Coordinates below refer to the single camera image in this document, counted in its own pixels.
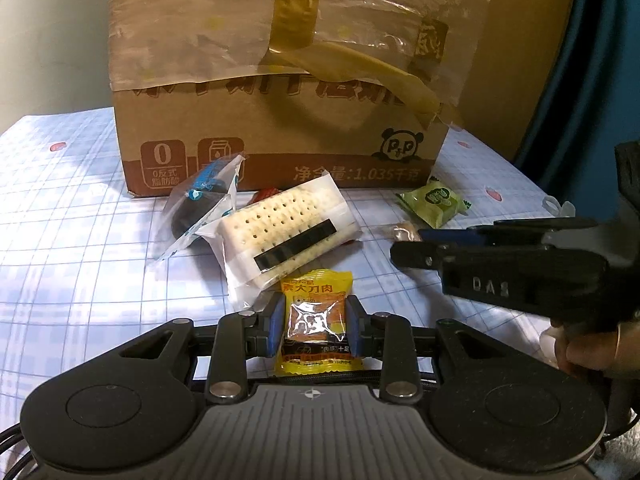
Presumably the small green snack packet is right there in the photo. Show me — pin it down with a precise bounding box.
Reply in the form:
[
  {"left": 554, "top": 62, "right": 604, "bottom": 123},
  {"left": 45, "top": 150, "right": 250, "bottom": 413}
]
[{"left": 397, "top": 178, "right": 472, "bottom": 229}]

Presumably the yellow spicy strip packet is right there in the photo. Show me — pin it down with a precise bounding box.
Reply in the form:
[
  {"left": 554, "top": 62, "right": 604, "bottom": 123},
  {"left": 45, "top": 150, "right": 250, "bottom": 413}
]
[{"left": 274, "top": 269, "right": 363, "bottom": 377}]

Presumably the black bun blue wrapper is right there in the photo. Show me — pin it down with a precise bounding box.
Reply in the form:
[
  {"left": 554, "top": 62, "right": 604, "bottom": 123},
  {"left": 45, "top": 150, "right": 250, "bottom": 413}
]
[{"left": 155, "top": 154, "right": 245, "bottom": 262}]

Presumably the person right hand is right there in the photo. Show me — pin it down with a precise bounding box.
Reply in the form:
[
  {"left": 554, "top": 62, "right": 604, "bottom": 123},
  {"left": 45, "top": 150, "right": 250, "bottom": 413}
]
[{"left": 539, "top": 322, "right": 640, "bottom": 378}]

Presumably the cracker packet clear wrap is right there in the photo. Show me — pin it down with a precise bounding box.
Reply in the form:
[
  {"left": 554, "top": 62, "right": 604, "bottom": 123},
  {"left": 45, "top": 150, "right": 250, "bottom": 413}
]
[{"left": 198, "top": 171, "right": 360, "bottom": 311}]

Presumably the teal curtain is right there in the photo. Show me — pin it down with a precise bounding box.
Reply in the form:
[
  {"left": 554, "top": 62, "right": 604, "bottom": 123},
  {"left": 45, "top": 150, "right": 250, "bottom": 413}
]
[{"left": 514, "top": 0, "right": 639, "bottom": 220}]

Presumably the cardboard box with plastic liner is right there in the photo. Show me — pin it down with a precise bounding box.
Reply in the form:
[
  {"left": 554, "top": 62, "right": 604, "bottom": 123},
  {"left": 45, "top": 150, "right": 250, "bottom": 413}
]
[{"left": 108, "top": 0, "right": 489, "bottom": 197}]

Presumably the wooden door panel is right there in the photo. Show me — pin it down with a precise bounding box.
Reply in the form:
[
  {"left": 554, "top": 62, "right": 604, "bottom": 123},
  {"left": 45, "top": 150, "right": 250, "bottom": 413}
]
[{"left": 459, "top": 0, "right": 572, "bottom": 159}]

